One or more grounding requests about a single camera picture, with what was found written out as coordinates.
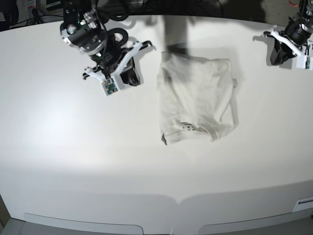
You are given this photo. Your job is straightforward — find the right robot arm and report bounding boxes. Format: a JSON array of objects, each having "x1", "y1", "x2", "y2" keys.
[{"x1": 60, "y1": 0, "x2": 153, "y2": 93}]

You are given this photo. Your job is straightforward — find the white T-shirt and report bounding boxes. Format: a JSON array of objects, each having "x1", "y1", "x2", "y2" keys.
[{"x1": 157, "y1": 51, "x2": 235, "y2": 145}]

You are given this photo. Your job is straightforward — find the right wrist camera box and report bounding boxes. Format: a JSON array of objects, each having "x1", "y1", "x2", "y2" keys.
[{"x1": 100, "y1": 74, "x2": 125, "y2": 96}]

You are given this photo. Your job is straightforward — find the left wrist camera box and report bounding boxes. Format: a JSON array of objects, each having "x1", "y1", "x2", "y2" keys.
[{"x1": 296, "y1": 55, "x2": 313, "y2": 71}]

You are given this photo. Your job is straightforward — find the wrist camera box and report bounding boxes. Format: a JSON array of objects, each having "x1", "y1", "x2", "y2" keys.
[
  {"x1": 100, "y1": 74, "x2": 125, "y2": 96},
  {"x1": 296, "y1": 55, "x2": 313, "y2": 71}
]

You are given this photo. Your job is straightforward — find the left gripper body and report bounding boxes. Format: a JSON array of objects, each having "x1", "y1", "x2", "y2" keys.
[{"x1": 263, "y1": 30, "x2": 312, "y2": 57}]

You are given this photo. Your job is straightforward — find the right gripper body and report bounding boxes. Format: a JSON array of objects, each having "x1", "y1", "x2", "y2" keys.
[{"x1": 83, "y1": 40, "x2": 152, "y2": 81}]

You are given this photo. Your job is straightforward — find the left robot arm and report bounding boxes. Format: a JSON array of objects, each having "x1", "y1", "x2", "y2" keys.
[{"x1": 263, "y1": 0, "x2": 313, "y2": 70}]

